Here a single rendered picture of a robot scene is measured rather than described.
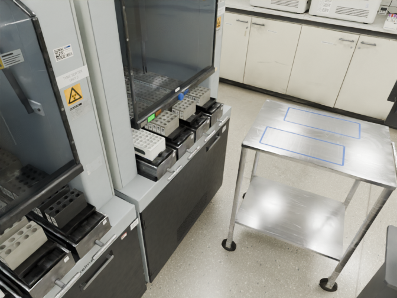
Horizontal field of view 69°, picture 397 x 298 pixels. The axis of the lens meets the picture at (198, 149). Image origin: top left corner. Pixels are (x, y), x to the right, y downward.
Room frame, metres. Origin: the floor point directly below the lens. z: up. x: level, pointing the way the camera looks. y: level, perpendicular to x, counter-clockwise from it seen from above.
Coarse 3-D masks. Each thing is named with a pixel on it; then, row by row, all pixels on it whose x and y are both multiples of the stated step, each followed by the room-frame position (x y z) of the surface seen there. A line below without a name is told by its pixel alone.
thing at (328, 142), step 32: (256, 128) 1.12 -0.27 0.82; (288, 128) 1.13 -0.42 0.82; (320, 128) 1.14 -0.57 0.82; (352, 128) 1.15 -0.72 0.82; (384, 128) 1.16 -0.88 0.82; (256, 160) 1.38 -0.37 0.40; (320, 160) 0.90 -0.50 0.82; (352, 160) 0.91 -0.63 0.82; (384, 160) 0.92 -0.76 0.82; (256, 192) 1.23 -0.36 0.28; (288, 192) 1.24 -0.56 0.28; (352, 192) 1.16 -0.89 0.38; (384, 192) 0.78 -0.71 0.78; (256, 224) 0.99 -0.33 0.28; (288, 224) 1.00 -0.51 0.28; (320, 224) 1.01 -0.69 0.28
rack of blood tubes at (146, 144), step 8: (136, 136) 0.97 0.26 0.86; (144, 136) 0.96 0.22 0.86; (152, 136) 0.98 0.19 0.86; (160, 136) 0.97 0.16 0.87; (136, 144) 0.90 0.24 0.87; (144, 144) 0.91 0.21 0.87; (152, 144) 0.91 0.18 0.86; (160, 144) 0.92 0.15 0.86; (136, 152) 0.90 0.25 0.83; (144, 152) 0.93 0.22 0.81; (152, 152) 0.88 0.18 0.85; (152, 160) 0.87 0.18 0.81
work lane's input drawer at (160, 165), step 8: (160, 152) 0.91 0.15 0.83; (168, 152) 0.92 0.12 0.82; (136, 160) 0.88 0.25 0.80; (144, 160) 0.88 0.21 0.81; (160, 160) 0.87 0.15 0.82; (168, 160) 0.90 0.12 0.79; (144, 168) 0.86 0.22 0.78; (152, 168) 0.84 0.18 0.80; (160, 168) 0.85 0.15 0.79; (168, 168) 0.90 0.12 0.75; (160, 176) 0.85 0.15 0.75
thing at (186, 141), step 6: (186, 132) 1.07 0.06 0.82; (192, 132) 1.09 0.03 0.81; (180, 138) 1.02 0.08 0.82; (186, 138) 1.04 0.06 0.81; (192, 138) 1.07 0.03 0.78; (168, 144) 0.99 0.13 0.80; (174, 144) 0.99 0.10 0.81; (180, 144) 0.99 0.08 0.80; (186, 144) 1.03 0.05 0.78; (192, 144) 1.07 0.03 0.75; (180, 150) 0.98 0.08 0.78; (186, 150) 1.02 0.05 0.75; (180, 156) 0.98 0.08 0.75; (192, 156) 0.99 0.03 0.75
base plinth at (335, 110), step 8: (224, 80) 3.33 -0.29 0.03; (232, 80) 3.28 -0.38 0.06; (248, 88) 3.18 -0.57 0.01; (256, 88) 3.13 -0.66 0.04; (280, 96) 2.99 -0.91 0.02; (288, 96) 2.95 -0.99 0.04; (304, 104) 2.85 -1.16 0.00; (312, 104) 2.82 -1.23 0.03; (320, 104) 2.78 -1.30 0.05; (336, 112) 2.69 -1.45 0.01; (344, 112) 2.66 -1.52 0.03; (352, 112) 2.63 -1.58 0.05; (368, 120) 2.55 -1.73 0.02; (376, 120) 2.52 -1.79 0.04
